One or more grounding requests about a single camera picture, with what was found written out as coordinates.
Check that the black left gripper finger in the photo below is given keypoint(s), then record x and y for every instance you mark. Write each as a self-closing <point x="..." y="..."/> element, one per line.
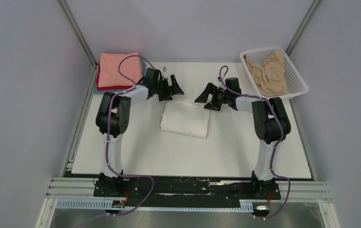
<point x="166" y="91"/>
<point x="175" y="87"/>

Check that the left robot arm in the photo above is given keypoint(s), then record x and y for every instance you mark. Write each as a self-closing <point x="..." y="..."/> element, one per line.
<point x="113" y="118"/>

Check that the folded red t shirt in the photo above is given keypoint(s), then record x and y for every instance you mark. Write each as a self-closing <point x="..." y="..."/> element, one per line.
<point x="109" y="78"/>

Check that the white t shirt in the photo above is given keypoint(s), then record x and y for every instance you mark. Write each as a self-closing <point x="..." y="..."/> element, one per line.
<point x="183" y="116"/>

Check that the left aluminium frame post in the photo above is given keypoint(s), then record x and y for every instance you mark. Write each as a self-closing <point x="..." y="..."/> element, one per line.
<point x="77" y="31"/>

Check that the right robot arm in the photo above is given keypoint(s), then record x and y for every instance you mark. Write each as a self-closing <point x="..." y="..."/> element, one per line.
<point x="271" y="125"/>

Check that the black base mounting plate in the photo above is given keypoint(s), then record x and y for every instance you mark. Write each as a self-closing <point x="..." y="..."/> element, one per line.
<point x="177" y="191"/>

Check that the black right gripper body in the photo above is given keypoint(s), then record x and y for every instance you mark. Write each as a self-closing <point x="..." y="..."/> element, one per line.
<point x="218" y="92"/>

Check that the beige crumpled t shirt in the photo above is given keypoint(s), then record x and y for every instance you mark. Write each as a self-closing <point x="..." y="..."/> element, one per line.
<point x="269" y="77"/>

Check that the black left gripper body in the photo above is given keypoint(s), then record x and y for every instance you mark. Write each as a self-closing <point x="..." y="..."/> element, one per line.
<point x="157" y="86"/>

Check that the folded blue t shirt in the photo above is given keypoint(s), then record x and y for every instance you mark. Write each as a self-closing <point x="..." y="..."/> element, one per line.
<point x="97" y="91"/>

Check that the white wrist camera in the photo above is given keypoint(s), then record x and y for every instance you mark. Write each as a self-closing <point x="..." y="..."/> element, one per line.
<point x="221" y="83"/>
<point x="163" y="71"/>

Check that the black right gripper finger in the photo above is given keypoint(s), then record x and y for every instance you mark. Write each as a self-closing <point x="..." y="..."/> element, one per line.
<point x="215" y="104"/>
<point x="203" y="97"/>

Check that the folded peach t shirt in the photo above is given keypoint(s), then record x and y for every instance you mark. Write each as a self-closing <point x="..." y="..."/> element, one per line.
<point x="129" y="65"/>

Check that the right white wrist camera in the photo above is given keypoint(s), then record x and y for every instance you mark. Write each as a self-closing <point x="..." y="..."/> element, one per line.
<point x="221" y="83"/>

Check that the white plastic basket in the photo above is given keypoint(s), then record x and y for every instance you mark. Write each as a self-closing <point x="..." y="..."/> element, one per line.
<point x="295" y="83"/>

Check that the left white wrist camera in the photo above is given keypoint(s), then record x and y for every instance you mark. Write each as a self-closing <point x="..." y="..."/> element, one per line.
<point x="163" y="71"/>

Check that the right aluminium frame post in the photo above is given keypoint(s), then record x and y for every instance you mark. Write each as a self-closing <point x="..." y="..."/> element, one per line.
<point x="303" y="24"/>

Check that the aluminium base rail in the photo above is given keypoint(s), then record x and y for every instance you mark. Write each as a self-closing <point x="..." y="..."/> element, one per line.
<point x="82" y="188"/>

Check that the aluminium frame post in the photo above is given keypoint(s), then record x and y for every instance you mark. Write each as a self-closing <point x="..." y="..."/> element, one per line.
<point x="303" y="24"/>
<point x="77" y="31"/>

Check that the white slotted cable duct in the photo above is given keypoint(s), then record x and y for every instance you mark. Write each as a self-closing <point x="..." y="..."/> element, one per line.
<point x="105" y="204"/>

